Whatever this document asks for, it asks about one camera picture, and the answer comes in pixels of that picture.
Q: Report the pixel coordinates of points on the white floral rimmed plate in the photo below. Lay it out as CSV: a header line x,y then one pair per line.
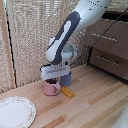
x,y
15,112

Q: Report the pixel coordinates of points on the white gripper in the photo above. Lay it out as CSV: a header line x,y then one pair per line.
x,y
55,71

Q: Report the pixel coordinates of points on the yellow rectangular block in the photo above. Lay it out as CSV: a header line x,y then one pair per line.
x,y
67,92

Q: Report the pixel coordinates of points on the pink mug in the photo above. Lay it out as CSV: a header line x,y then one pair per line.
x,y
50,88

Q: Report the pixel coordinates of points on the dark brown drawer cabinet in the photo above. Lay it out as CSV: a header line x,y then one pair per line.
x,y
110,46

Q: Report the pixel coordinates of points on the blue cup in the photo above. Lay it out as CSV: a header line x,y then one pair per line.
x,y
66,80

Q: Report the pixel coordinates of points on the bamboo blind screen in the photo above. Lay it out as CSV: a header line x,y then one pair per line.
x,y
30,40

